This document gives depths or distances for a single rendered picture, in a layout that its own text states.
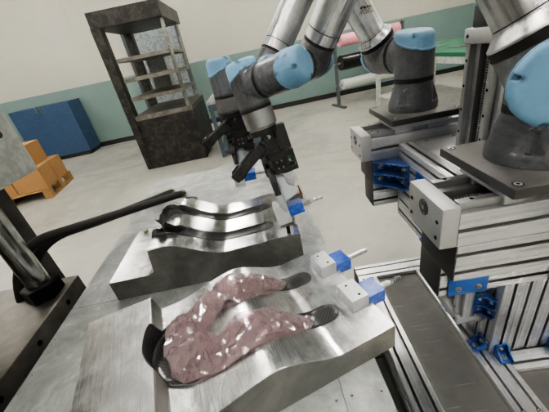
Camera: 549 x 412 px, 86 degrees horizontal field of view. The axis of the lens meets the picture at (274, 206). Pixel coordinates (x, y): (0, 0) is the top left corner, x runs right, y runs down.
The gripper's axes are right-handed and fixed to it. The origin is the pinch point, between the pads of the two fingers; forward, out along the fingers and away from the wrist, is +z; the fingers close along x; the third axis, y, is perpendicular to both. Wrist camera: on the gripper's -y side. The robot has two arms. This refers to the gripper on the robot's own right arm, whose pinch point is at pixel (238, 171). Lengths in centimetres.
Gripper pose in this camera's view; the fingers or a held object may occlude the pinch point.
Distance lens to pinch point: 103.4
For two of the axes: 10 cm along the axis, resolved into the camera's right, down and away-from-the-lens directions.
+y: 9.8, -2.1, 0.0
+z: 1.9, 8.6, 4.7
